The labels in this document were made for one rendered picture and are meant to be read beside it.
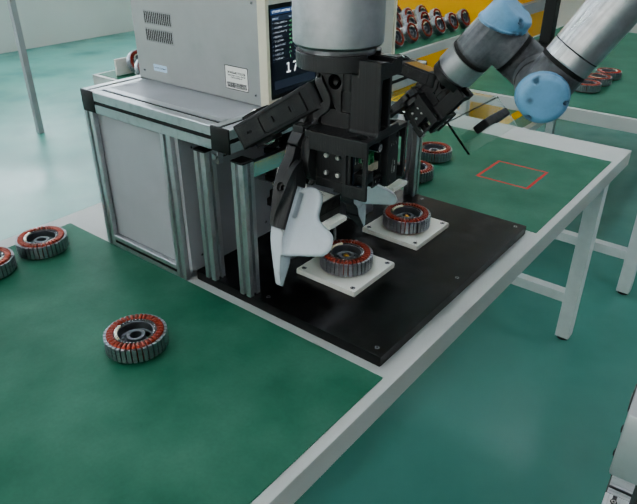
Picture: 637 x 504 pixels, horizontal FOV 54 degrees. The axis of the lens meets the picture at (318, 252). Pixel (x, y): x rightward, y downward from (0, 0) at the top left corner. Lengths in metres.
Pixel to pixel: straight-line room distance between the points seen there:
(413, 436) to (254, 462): 1.15
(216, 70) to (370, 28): 0.81
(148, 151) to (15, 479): 0.66
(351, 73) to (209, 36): 0.80
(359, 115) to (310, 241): 0.11
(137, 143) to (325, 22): 0.89
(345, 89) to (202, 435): 0.63
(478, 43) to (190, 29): 0.56
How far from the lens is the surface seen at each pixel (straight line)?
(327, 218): 1.30
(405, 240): 1.44
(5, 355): 1.26
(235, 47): 1.24
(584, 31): 1.00
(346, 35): 0.50
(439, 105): 1.19
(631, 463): 0.79
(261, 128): 0.59
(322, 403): 1.04
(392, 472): 1.95
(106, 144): 1.45
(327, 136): 0.52
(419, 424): 2.09
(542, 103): 0.99
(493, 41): 1.12
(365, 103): 0.52
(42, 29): 8.15
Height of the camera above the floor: 1.46
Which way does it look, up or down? 29 degrees down
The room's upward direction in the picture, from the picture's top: straight up
